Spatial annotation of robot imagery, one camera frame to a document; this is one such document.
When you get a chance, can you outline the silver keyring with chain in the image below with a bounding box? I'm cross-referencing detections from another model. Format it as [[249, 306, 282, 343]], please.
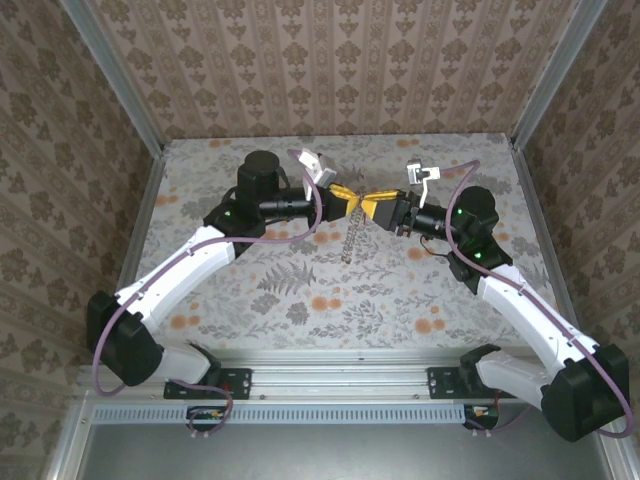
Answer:
[[339, 192, 369, 265]]

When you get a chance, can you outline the floral table cover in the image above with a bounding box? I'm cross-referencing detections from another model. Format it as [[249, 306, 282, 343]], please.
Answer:
[[133, 132, 557, 352]]

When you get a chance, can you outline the black wiring connector box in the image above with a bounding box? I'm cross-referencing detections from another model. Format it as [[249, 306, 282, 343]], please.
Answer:
[[463, 404, 502, 431]]

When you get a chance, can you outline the grey metal sheet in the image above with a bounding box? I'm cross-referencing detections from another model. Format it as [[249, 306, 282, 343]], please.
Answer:
[[74, 422, 619, 480]]

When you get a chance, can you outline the aluminium table side rail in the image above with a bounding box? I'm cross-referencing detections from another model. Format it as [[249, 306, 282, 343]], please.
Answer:
[[509, 137, 579, 326], [115, 152, 169, 301]]

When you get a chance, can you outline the aluminium frame corner post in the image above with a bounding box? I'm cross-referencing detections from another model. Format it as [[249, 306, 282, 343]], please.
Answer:
[[508, 0, 610, 151], [59, 0, 167, 159]]

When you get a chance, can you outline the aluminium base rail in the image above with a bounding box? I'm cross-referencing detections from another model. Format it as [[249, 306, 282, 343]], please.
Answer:
[[149, 348, 544, 402]]

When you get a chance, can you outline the grey slotted cable duct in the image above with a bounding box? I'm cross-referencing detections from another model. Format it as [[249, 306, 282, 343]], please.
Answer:
[[92, 403, 472, 426]]

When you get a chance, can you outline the aluminium lower frame bar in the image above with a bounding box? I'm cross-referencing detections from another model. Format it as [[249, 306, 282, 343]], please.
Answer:
[[592, 429, 640, 480], [42, 399, 94, 480]]

